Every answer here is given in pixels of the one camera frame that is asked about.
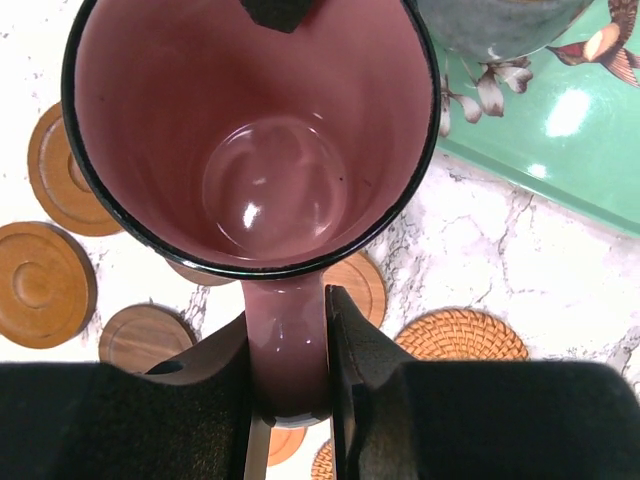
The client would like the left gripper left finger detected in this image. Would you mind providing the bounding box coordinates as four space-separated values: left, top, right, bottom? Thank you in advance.
1 316 251 479

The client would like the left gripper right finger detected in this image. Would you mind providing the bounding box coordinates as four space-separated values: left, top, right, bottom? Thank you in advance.
325 287 639 479

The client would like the woven rattan coaster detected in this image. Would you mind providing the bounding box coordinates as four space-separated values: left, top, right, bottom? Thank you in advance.
311 440 334 480
395 308 529 361

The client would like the light wooden coaster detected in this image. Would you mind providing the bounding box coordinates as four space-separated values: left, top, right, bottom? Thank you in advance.
267 427 307 467
323 252 387 328

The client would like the dark brown wooden coaster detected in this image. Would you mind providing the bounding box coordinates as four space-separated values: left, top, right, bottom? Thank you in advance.
98 304 196 373

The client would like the dark walnut coaster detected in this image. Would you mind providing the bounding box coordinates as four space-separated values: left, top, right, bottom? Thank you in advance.
166 260 233 287

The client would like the light wooden front coaster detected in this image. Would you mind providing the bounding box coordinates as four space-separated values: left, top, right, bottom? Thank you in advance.
323 252 387 328

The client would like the brown ringed wooden coaster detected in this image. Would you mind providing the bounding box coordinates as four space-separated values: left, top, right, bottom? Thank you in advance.
1 222 97 349

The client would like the red pink mug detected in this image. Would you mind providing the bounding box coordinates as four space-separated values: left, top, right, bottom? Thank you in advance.
61 1 440 428

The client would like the mint green tray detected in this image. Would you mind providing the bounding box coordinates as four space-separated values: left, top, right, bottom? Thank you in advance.
438 1 639 236

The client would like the grey mug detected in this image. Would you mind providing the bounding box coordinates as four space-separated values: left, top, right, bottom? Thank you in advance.
417 0 592 63

